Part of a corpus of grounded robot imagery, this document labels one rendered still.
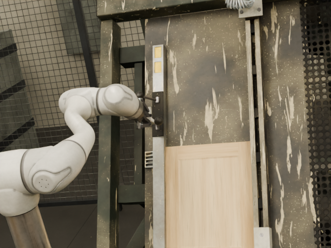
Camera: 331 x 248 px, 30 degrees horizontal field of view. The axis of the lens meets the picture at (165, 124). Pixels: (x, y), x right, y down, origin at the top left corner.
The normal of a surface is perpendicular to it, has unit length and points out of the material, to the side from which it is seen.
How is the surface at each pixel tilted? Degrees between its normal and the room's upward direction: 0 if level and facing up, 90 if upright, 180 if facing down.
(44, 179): 93
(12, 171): 65
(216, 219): 58
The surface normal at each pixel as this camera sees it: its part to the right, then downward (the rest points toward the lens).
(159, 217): -0.29, -0.22
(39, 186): -0.04, 0.32
